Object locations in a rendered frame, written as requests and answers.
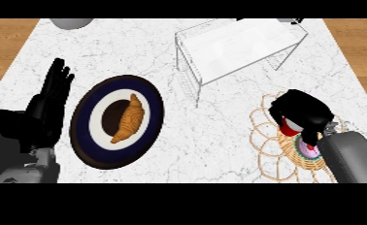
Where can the grey round bowl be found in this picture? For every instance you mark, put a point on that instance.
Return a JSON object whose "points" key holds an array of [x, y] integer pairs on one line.
{"points": [[71, 23]]}

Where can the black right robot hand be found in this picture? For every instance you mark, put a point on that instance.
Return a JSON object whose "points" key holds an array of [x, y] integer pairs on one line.
{"points": [[303, 106]]}

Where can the red can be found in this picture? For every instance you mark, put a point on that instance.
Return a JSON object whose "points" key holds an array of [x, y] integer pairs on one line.
{"points": [[287, 129]]}

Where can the golden brown croissant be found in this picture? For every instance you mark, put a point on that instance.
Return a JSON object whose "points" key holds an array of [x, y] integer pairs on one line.
{"points": [[128, 119]]}

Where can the dark blue and white plate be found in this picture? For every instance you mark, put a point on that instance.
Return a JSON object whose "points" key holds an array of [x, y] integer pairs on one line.
{"points": [[90, 128]]}

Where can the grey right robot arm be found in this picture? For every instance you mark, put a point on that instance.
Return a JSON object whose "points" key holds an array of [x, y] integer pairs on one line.
{"points": [[346, 157]]}

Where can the pink cupcake with teal wrapper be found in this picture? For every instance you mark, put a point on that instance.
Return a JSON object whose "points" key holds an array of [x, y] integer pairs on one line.
{"points": [[304, 153]]}

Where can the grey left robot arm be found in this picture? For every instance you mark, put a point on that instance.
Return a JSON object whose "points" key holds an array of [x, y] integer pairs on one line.
{"points": [[43, 168]]}

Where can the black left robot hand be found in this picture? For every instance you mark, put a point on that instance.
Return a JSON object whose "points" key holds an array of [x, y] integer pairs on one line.
{"points": [[47, 106]]}

